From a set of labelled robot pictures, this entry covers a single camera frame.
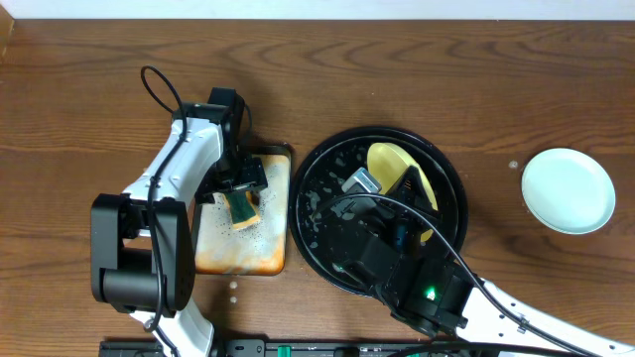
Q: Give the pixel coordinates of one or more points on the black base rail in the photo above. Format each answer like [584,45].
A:
[257,348]

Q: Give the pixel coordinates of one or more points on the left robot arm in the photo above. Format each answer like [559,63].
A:
[142,248]

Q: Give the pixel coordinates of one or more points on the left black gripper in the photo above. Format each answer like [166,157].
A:
[243,179]

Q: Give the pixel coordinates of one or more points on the green and yellow sponge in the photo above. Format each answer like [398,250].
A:
[243,210]

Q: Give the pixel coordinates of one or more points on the yellow plate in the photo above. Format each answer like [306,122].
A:
[387,162]

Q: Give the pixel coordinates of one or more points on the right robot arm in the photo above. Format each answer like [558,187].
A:
[443,295]

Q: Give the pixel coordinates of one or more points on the rectangular soapy black tray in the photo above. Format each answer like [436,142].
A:
[258,249]

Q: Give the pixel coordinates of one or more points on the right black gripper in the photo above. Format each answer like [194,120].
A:
[418,191]

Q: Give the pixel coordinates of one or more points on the mint plate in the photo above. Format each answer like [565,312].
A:
[568,191]

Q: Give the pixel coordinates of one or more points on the round black tray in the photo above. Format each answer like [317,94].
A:
[332,162]

